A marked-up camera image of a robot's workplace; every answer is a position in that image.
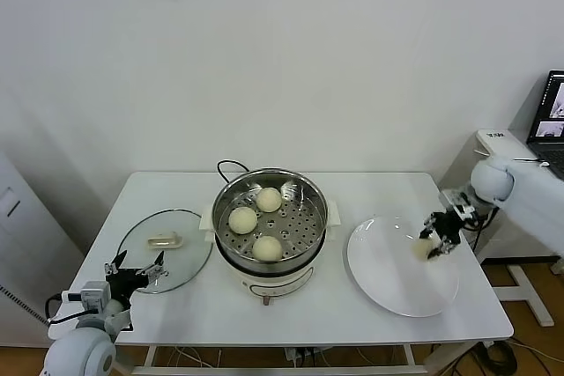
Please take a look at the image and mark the black camera cable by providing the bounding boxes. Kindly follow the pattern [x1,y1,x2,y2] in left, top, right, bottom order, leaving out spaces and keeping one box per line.
[462,207,501,232]
[45,294,71,324]

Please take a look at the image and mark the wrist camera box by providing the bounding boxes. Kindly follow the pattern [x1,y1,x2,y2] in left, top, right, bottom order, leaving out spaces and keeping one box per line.
[61,281,111,313]
[440,190,477,221]

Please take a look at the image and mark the black laptop power cable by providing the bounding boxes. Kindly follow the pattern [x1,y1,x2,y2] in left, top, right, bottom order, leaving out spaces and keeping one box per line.
[510,155,548,169]

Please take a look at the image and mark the steel perforated steamer basket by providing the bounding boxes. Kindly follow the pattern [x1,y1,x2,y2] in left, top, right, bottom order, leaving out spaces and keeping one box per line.
[200,167,343,265]

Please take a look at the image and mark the black left camera cable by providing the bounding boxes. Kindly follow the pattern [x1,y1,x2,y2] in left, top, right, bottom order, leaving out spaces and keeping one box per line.
[45,294,71,324]

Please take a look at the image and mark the cream electric cooker base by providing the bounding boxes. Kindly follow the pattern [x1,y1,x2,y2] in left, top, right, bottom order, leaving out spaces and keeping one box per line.
[203,228,338,306]

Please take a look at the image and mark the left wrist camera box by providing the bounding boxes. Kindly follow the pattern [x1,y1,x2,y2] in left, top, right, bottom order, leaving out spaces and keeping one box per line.
[61,281,111,313]

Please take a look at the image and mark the black laptop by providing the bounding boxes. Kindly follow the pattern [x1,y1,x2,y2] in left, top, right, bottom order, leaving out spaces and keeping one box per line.
[526,70,564,170]

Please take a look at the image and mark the white side table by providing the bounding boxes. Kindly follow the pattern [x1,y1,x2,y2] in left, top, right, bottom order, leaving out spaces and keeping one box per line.
[474,129,564,328]

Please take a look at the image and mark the black right camera cable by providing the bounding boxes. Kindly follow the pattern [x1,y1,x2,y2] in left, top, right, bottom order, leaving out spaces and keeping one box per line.
[462,207,501,232]

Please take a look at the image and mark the black cooker power cord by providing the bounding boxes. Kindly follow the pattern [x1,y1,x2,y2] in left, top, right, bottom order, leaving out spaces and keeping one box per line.
[216,159,250,186]

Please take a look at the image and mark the white power strip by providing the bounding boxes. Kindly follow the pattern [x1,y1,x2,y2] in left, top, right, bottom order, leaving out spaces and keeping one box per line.
[284,346,327,362]

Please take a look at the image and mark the white round plate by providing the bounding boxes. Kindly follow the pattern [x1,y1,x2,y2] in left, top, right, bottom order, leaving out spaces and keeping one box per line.
[345,216,460,319]

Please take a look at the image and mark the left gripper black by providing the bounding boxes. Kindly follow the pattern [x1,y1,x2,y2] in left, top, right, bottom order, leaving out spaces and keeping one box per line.
[104,250,171,302]

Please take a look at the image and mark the white floor wire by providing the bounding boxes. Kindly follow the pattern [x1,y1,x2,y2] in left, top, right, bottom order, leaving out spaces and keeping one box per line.
[169,346,226,371]

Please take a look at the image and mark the round glass lid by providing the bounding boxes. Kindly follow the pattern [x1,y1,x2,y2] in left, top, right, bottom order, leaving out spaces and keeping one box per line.
[115,208,214,294]

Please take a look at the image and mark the white cabinet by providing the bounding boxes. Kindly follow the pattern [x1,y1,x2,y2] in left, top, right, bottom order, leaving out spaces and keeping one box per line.
[0,151,85,346]

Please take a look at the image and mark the white steamed baozi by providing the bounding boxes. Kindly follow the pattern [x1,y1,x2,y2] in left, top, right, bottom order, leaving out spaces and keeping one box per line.
[256,187,283,213]
[412,238,435,261]
[251,235,283,262]
[228,206,259,235]

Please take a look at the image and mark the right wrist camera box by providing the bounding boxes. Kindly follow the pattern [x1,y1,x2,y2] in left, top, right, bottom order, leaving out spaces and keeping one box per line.
[440,190,477,221]

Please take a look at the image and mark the white table frame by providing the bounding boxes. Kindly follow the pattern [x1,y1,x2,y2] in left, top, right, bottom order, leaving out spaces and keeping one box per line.
[131,340,499,376]

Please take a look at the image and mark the black coiled floor cable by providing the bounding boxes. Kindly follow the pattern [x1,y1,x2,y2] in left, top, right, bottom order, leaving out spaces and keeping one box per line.
[473,340,519,375]

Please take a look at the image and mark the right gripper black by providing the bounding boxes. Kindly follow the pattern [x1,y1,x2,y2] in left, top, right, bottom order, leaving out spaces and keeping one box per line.
[418,212,464,261]

